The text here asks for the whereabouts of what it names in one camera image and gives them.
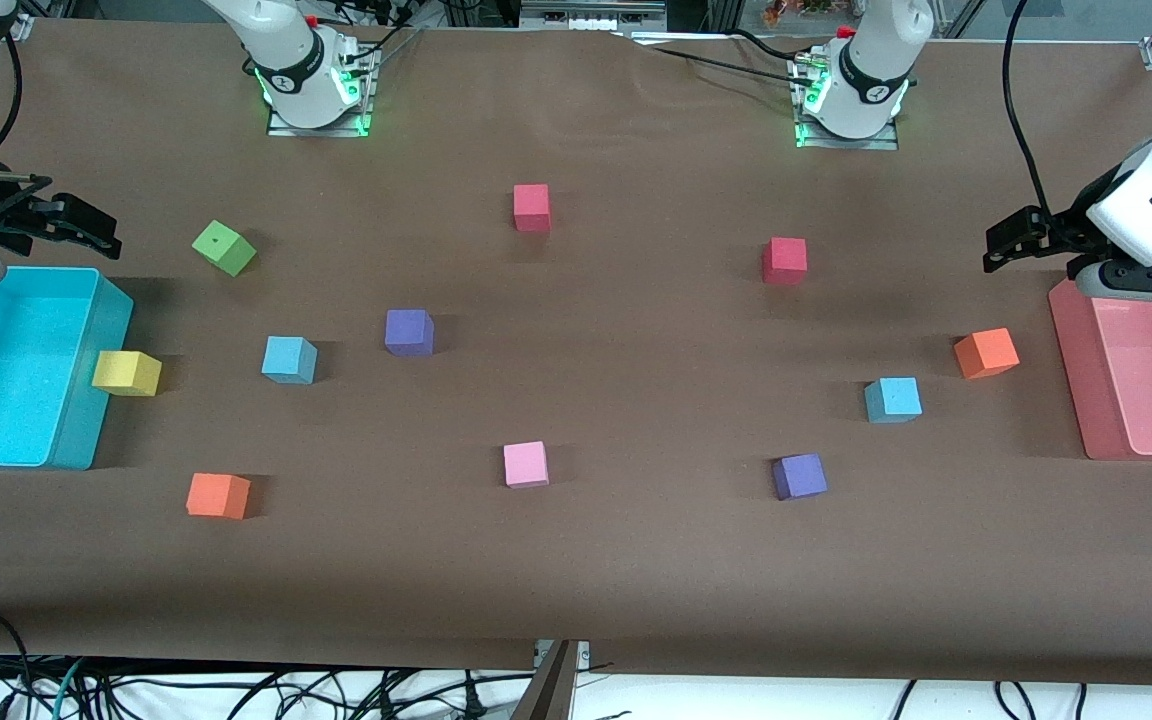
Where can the silver background device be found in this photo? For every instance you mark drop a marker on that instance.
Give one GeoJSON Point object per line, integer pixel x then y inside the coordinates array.
{"type": "Point", "coordinates": [586, 15]}

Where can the dark metal post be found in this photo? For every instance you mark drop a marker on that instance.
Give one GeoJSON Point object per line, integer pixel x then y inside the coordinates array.
{"type": "Point", "coordinates": [546, 695]}

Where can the orange foam cube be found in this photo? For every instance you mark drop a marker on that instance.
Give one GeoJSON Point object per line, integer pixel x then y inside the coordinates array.
{"type": "Point", "coordinates": [214, 493]}
{"type": "Point", "coordinates": [986, 352]}

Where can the green foam cube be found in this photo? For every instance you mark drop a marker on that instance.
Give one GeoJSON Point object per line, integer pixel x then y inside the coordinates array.
{"type": "Point", "coordinates": [221, 245]}

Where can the brown table cover sheet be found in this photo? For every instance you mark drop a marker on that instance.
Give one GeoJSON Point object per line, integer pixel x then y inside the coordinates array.
{"type": "Point", "coordinates": [576, 580]}

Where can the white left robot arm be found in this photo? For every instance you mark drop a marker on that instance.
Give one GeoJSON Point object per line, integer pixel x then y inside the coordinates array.
{"type": "Point", "coordinates": [871, 60]}

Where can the aluminium table edge bracket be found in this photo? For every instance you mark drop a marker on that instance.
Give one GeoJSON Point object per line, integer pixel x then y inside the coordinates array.
{"type": "Point", "coordinates": [584, 655]}

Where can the pink plastic bin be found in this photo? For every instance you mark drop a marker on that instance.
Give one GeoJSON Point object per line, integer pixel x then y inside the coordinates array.
{"type": "Point", "coordinates": [1146, 380]}

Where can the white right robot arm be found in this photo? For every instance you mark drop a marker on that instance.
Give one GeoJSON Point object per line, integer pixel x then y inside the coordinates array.
{"type": "Point", "coordinates": [286, 60]}

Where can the light blue foam cube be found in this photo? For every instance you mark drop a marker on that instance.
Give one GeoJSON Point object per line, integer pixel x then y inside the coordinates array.
{"type": "Point", "coordinates": [894, 398]}
{"type": "Point", "coordinates": [286, 358]}

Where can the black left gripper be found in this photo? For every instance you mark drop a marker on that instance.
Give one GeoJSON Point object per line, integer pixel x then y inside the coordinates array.
{"type": "Point", "coordinates": [1070, 228]}

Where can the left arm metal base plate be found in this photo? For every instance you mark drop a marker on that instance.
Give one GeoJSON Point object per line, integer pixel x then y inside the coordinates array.
{"type": "Point", "coordinates": [846, 144]}

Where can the yellow foam cube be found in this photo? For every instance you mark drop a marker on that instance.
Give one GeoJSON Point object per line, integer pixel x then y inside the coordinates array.
{"type": "Point", "coordinates": [121, 370]}

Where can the purple foam cube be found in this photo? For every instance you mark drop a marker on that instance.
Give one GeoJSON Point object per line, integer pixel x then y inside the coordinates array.
{"type": "Point", "coordinates": [406, 330]}
{"type": "Point", "coordinates": [798, 475]}

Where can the pink foam cube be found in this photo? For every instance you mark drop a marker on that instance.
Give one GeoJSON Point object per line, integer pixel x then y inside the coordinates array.
{"type": "Point", "coordinates": [525, 463]}

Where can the red foam cube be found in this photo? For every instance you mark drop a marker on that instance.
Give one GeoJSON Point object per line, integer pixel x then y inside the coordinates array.
{"type": "Point", "coordinates": [784, 257]}
{"type": "Point", "coordinates": [531, 203]}

